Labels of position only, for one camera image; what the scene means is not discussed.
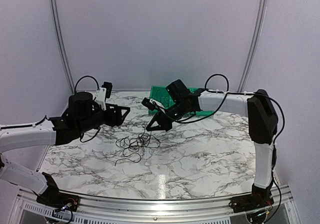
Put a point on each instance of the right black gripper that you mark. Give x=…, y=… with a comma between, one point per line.
x=165, y=125

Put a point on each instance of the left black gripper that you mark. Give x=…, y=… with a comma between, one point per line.
x=118, y=120

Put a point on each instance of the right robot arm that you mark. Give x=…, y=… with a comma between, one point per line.
x=263, y=120

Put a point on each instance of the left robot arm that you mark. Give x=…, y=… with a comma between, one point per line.
x=85, y=111

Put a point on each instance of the left green storage bin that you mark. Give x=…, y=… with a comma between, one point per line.
x=160, y=94

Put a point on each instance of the green storage bin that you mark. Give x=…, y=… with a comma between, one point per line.
x=160, y=94
x=192, y=90
x=207, y=112

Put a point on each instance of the right green storage bin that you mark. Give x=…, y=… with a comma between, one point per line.
x=207, y=112

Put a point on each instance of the middle green storage bin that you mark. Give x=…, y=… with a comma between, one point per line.
x=192, y=90

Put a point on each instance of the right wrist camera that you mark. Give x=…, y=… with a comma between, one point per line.
x=153, y=106

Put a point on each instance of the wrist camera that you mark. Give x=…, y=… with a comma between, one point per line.
x=103, y=93
x=153, y=106

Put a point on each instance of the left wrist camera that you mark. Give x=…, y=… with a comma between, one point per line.
x=103, y=93

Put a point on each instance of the front aluminium rail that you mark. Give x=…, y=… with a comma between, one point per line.
x=107, y=210

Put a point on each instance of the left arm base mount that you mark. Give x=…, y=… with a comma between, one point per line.
x=61, y=201

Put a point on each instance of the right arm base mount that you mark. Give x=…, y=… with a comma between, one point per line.
x=250, y=202

